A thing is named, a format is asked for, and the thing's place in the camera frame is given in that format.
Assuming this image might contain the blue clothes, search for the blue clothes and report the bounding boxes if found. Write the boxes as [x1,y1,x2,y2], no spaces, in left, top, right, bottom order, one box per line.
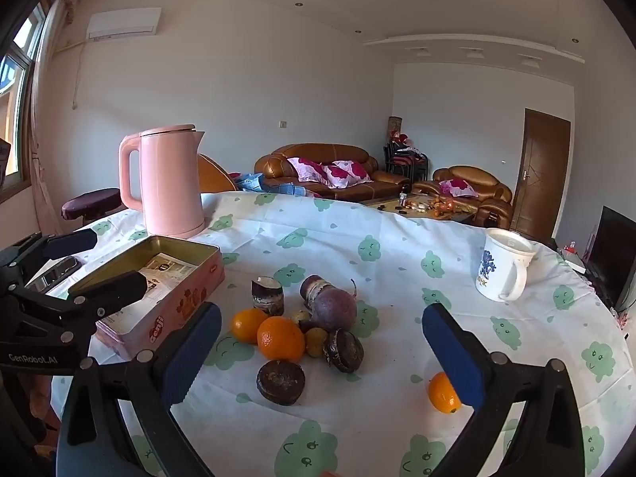
[229,171,319,197]

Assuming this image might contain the black phone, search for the black phone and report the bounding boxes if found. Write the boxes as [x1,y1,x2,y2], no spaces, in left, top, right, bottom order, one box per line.
[27,256,83,289]

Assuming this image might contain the window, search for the window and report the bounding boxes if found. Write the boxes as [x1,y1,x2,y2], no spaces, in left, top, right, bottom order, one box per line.
[0,7,48,190]

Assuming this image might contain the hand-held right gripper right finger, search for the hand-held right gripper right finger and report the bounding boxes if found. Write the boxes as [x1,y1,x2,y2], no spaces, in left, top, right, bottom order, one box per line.
[421,302,587,477]

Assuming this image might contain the coffee table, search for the coffee table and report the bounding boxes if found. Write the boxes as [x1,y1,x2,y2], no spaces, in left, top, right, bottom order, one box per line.
[365,194,480,227]

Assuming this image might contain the light curtain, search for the light curtain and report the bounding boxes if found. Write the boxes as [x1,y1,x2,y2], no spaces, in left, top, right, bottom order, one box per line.
[27,0,80,239]

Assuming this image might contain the pink tin box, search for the pink tin box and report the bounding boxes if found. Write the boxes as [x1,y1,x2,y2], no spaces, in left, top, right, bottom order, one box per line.
[70,235,225,361]

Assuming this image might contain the purple mangosteen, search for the purple mangosteen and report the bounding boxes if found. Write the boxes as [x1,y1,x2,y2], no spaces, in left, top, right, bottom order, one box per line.
[309,281,359,333]

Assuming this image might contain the white air conditioner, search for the white air conditioner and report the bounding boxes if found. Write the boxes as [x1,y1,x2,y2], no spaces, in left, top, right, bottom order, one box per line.
[86,7,163,41]

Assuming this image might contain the brown leather armchair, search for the brown leather armchair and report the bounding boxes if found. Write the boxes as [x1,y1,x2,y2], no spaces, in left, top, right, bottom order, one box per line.
[412,165,514,230]

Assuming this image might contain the brown wooden door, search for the brown wooden door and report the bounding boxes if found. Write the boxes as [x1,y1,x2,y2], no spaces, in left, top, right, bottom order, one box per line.
[511,108,571,242]

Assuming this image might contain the dark mangosteen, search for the dark mangosteen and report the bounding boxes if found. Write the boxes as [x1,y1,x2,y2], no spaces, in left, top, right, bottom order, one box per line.
[256,360,306,405]

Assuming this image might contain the purple cushioned stool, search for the purple cushioned stool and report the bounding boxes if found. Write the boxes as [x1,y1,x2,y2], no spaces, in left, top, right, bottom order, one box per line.
[61,188,125,222]

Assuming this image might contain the pink electric kettle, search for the pink electric kettle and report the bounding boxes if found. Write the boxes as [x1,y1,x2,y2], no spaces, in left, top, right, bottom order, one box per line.
[118,124,207,239]

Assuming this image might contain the printed paper leaflet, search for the printed paper leaflet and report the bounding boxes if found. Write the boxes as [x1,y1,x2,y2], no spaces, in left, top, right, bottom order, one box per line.
[99,253,200,329]

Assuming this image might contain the notched sugarcane piece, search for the notched sugarcane piece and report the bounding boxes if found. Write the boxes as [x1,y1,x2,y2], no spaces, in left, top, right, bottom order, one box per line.
[251,275,285,317]

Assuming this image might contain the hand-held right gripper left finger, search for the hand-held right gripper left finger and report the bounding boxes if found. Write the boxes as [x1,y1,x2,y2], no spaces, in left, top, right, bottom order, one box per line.
[56,302,223,477]

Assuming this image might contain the orange-brown chair back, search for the orange-brown chair back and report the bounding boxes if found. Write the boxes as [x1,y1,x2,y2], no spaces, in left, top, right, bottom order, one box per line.
[198,153,238,194]

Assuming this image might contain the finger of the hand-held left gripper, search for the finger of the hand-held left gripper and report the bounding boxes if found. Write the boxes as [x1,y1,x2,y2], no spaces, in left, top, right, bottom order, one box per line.
[10,271,149,331]
[0,231,99,291]

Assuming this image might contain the stacked dark chairs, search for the stacked dark chairs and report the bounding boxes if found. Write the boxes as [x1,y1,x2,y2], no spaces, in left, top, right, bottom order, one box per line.
[384,142,429,182]

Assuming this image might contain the pink floral pillow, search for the pink floral pillow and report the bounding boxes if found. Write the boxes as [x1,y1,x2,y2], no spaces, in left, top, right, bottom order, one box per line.
[287,157,331,186]
[440,178,475,197]
[323,160,373,188]

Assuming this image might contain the white enamel mug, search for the white enamel mug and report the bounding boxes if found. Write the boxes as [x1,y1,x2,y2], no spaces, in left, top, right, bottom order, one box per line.
[476,229,538,303]

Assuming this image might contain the round orange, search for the round orange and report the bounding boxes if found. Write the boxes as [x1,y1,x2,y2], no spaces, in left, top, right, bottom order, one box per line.
[231,308,269,345]
[257,317,306,363]

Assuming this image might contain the long brown leather sofa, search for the long brown leather sofa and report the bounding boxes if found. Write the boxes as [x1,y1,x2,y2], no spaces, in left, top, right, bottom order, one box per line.
[254,143,413,204]

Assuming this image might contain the black television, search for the black television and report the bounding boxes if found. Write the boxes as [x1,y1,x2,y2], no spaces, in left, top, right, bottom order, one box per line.
[586,205,636,311]

